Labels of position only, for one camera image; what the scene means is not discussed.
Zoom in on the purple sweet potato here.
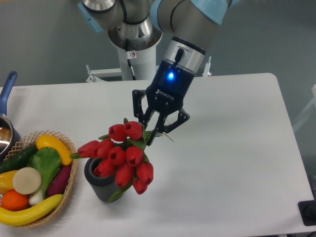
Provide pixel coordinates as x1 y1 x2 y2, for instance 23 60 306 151
47 165 71 197

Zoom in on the black device at edge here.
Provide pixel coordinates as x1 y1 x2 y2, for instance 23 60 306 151
298 200 316 226

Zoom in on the green bok choy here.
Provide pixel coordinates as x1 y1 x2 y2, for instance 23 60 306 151
27 147 61 206

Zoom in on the red tulip bouquet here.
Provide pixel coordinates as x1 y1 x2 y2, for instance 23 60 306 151
70 119 154 203

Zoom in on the yellow squash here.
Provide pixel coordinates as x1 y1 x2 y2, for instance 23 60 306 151
36 134 72 165

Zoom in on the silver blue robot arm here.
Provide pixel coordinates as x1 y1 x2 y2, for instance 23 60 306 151
78 0 236 145

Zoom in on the orange fruit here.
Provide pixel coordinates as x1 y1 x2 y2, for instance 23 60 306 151
0 190 29 211

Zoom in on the woven wicker basket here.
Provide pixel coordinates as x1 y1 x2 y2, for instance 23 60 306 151
0 130 78 228

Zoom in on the long yellow banana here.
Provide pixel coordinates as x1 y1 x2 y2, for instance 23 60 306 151
0 194 63 227

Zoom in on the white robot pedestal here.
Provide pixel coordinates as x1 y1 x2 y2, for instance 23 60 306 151
86 47 158 82

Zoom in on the dark grey ribbed vase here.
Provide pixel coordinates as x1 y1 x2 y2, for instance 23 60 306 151
84 158 119 203

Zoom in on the small yellow pepper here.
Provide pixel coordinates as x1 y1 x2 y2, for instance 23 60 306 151
0 170 17 194

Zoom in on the blue handled saucepan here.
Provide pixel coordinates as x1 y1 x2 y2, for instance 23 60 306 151
0 71 20 164

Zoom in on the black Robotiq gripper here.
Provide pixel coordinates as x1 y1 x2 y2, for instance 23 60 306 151
132 60 194 146

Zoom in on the green cucumber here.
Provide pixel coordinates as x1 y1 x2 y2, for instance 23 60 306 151
0 145 38 173

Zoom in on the beige round slice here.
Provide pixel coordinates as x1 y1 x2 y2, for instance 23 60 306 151
12 167 41 195

